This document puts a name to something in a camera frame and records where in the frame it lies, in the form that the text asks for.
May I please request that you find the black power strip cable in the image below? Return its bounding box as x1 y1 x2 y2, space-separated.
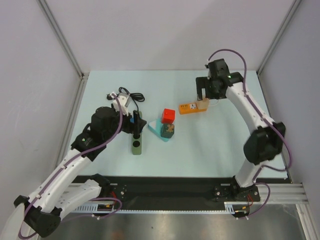
106 86 146 111

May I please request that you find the green power strip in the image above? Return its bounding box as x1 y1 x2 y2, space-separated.
130 111 144 156

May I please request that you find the teal triangular power socket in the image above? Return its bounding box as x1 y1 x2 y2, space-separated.
147 118 170 142

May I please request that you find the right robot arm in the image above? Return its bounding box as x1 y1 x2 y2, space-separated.
195 58 286 201

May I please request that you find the beige cube plug adapter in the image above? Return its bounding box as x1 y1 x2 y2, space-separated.
196 98 210 112

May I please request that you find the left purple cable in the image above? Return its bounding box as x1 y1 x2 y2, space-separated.
17 93 125 238

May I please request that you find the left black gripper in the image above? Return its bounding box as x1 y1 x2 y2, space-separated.
103 103 146 141

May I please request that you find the orange power strip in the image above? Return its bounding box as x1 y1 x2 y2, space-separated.
178 102 207 115

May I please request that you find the left aluminium frame post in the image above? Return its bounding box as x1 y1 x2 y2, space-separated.
36 0 84 79

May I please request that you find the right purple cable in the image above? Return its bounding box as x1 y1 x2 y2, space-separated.
207 48 293 221

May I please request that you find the white slotted cable duct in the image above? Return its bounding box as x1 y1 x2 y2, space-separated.
71 202 249 217

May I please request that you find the aluminium front rail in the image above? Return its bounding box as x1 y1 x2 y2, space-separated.
257 183 309 205

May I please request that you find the red cube plug adapter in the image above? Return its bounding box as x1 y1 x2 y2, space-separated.
161 108 176 124

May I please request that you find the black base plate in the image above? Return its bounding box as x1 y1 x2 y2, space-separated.
72 174 293 211

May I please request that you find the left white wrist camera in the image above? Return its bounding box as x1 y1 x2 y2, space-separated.
110 92 131 116

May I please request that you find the right aluminium frame post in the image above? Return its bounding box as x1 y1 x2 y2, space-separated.
256 0 303 77

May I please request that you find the dark green cube adapter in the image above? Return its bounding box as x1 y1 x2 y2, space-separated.
160 123 175 139

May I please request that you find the aluminium frame post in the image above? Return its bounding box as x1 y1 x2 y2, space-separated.
36 0 84 79
256 0 303 77

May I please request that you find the purple cable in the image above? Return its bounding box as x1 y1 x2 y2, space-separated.
207 48 293 221
17 93 125 238

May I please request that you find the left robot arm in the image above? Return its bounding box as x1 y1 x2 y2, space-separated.
14 107 147 238

